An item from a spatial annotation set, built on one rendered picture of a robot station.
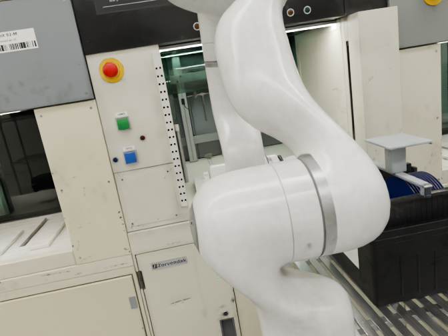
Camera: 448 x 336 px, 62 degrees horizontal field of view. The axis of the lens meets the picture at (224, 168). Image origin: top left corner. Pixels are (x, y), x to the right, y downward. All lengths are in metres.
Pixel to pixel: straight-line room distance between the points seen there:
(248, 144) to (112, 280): 0.71
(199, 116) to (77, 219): 1.02
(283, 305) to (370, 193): 0.15
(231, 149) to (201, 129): 1.30
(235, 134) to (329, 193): 0.36
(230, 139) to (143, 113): 0.43
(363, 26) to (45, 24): 0.86
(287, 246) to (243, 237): 0.05
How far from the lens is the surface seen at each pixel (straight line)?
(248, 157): 0.73
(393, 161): 0.95
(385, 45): 1.22
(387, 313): 0.91
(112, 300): 1.31
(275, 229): 0.40
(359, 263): 0.94
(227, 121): 0.76
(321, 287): 0.50
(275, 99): 0.46
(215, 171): 0.82
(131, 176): 1.15
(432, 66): 1.37
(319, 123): 0.45
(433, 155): 1.41
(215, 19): 0.72
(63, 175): 1.18
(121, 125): 1.11
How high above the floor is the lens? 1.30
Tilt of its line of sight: 14 degrees down
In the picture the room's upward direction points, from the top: 9 degrees counter-clockwise
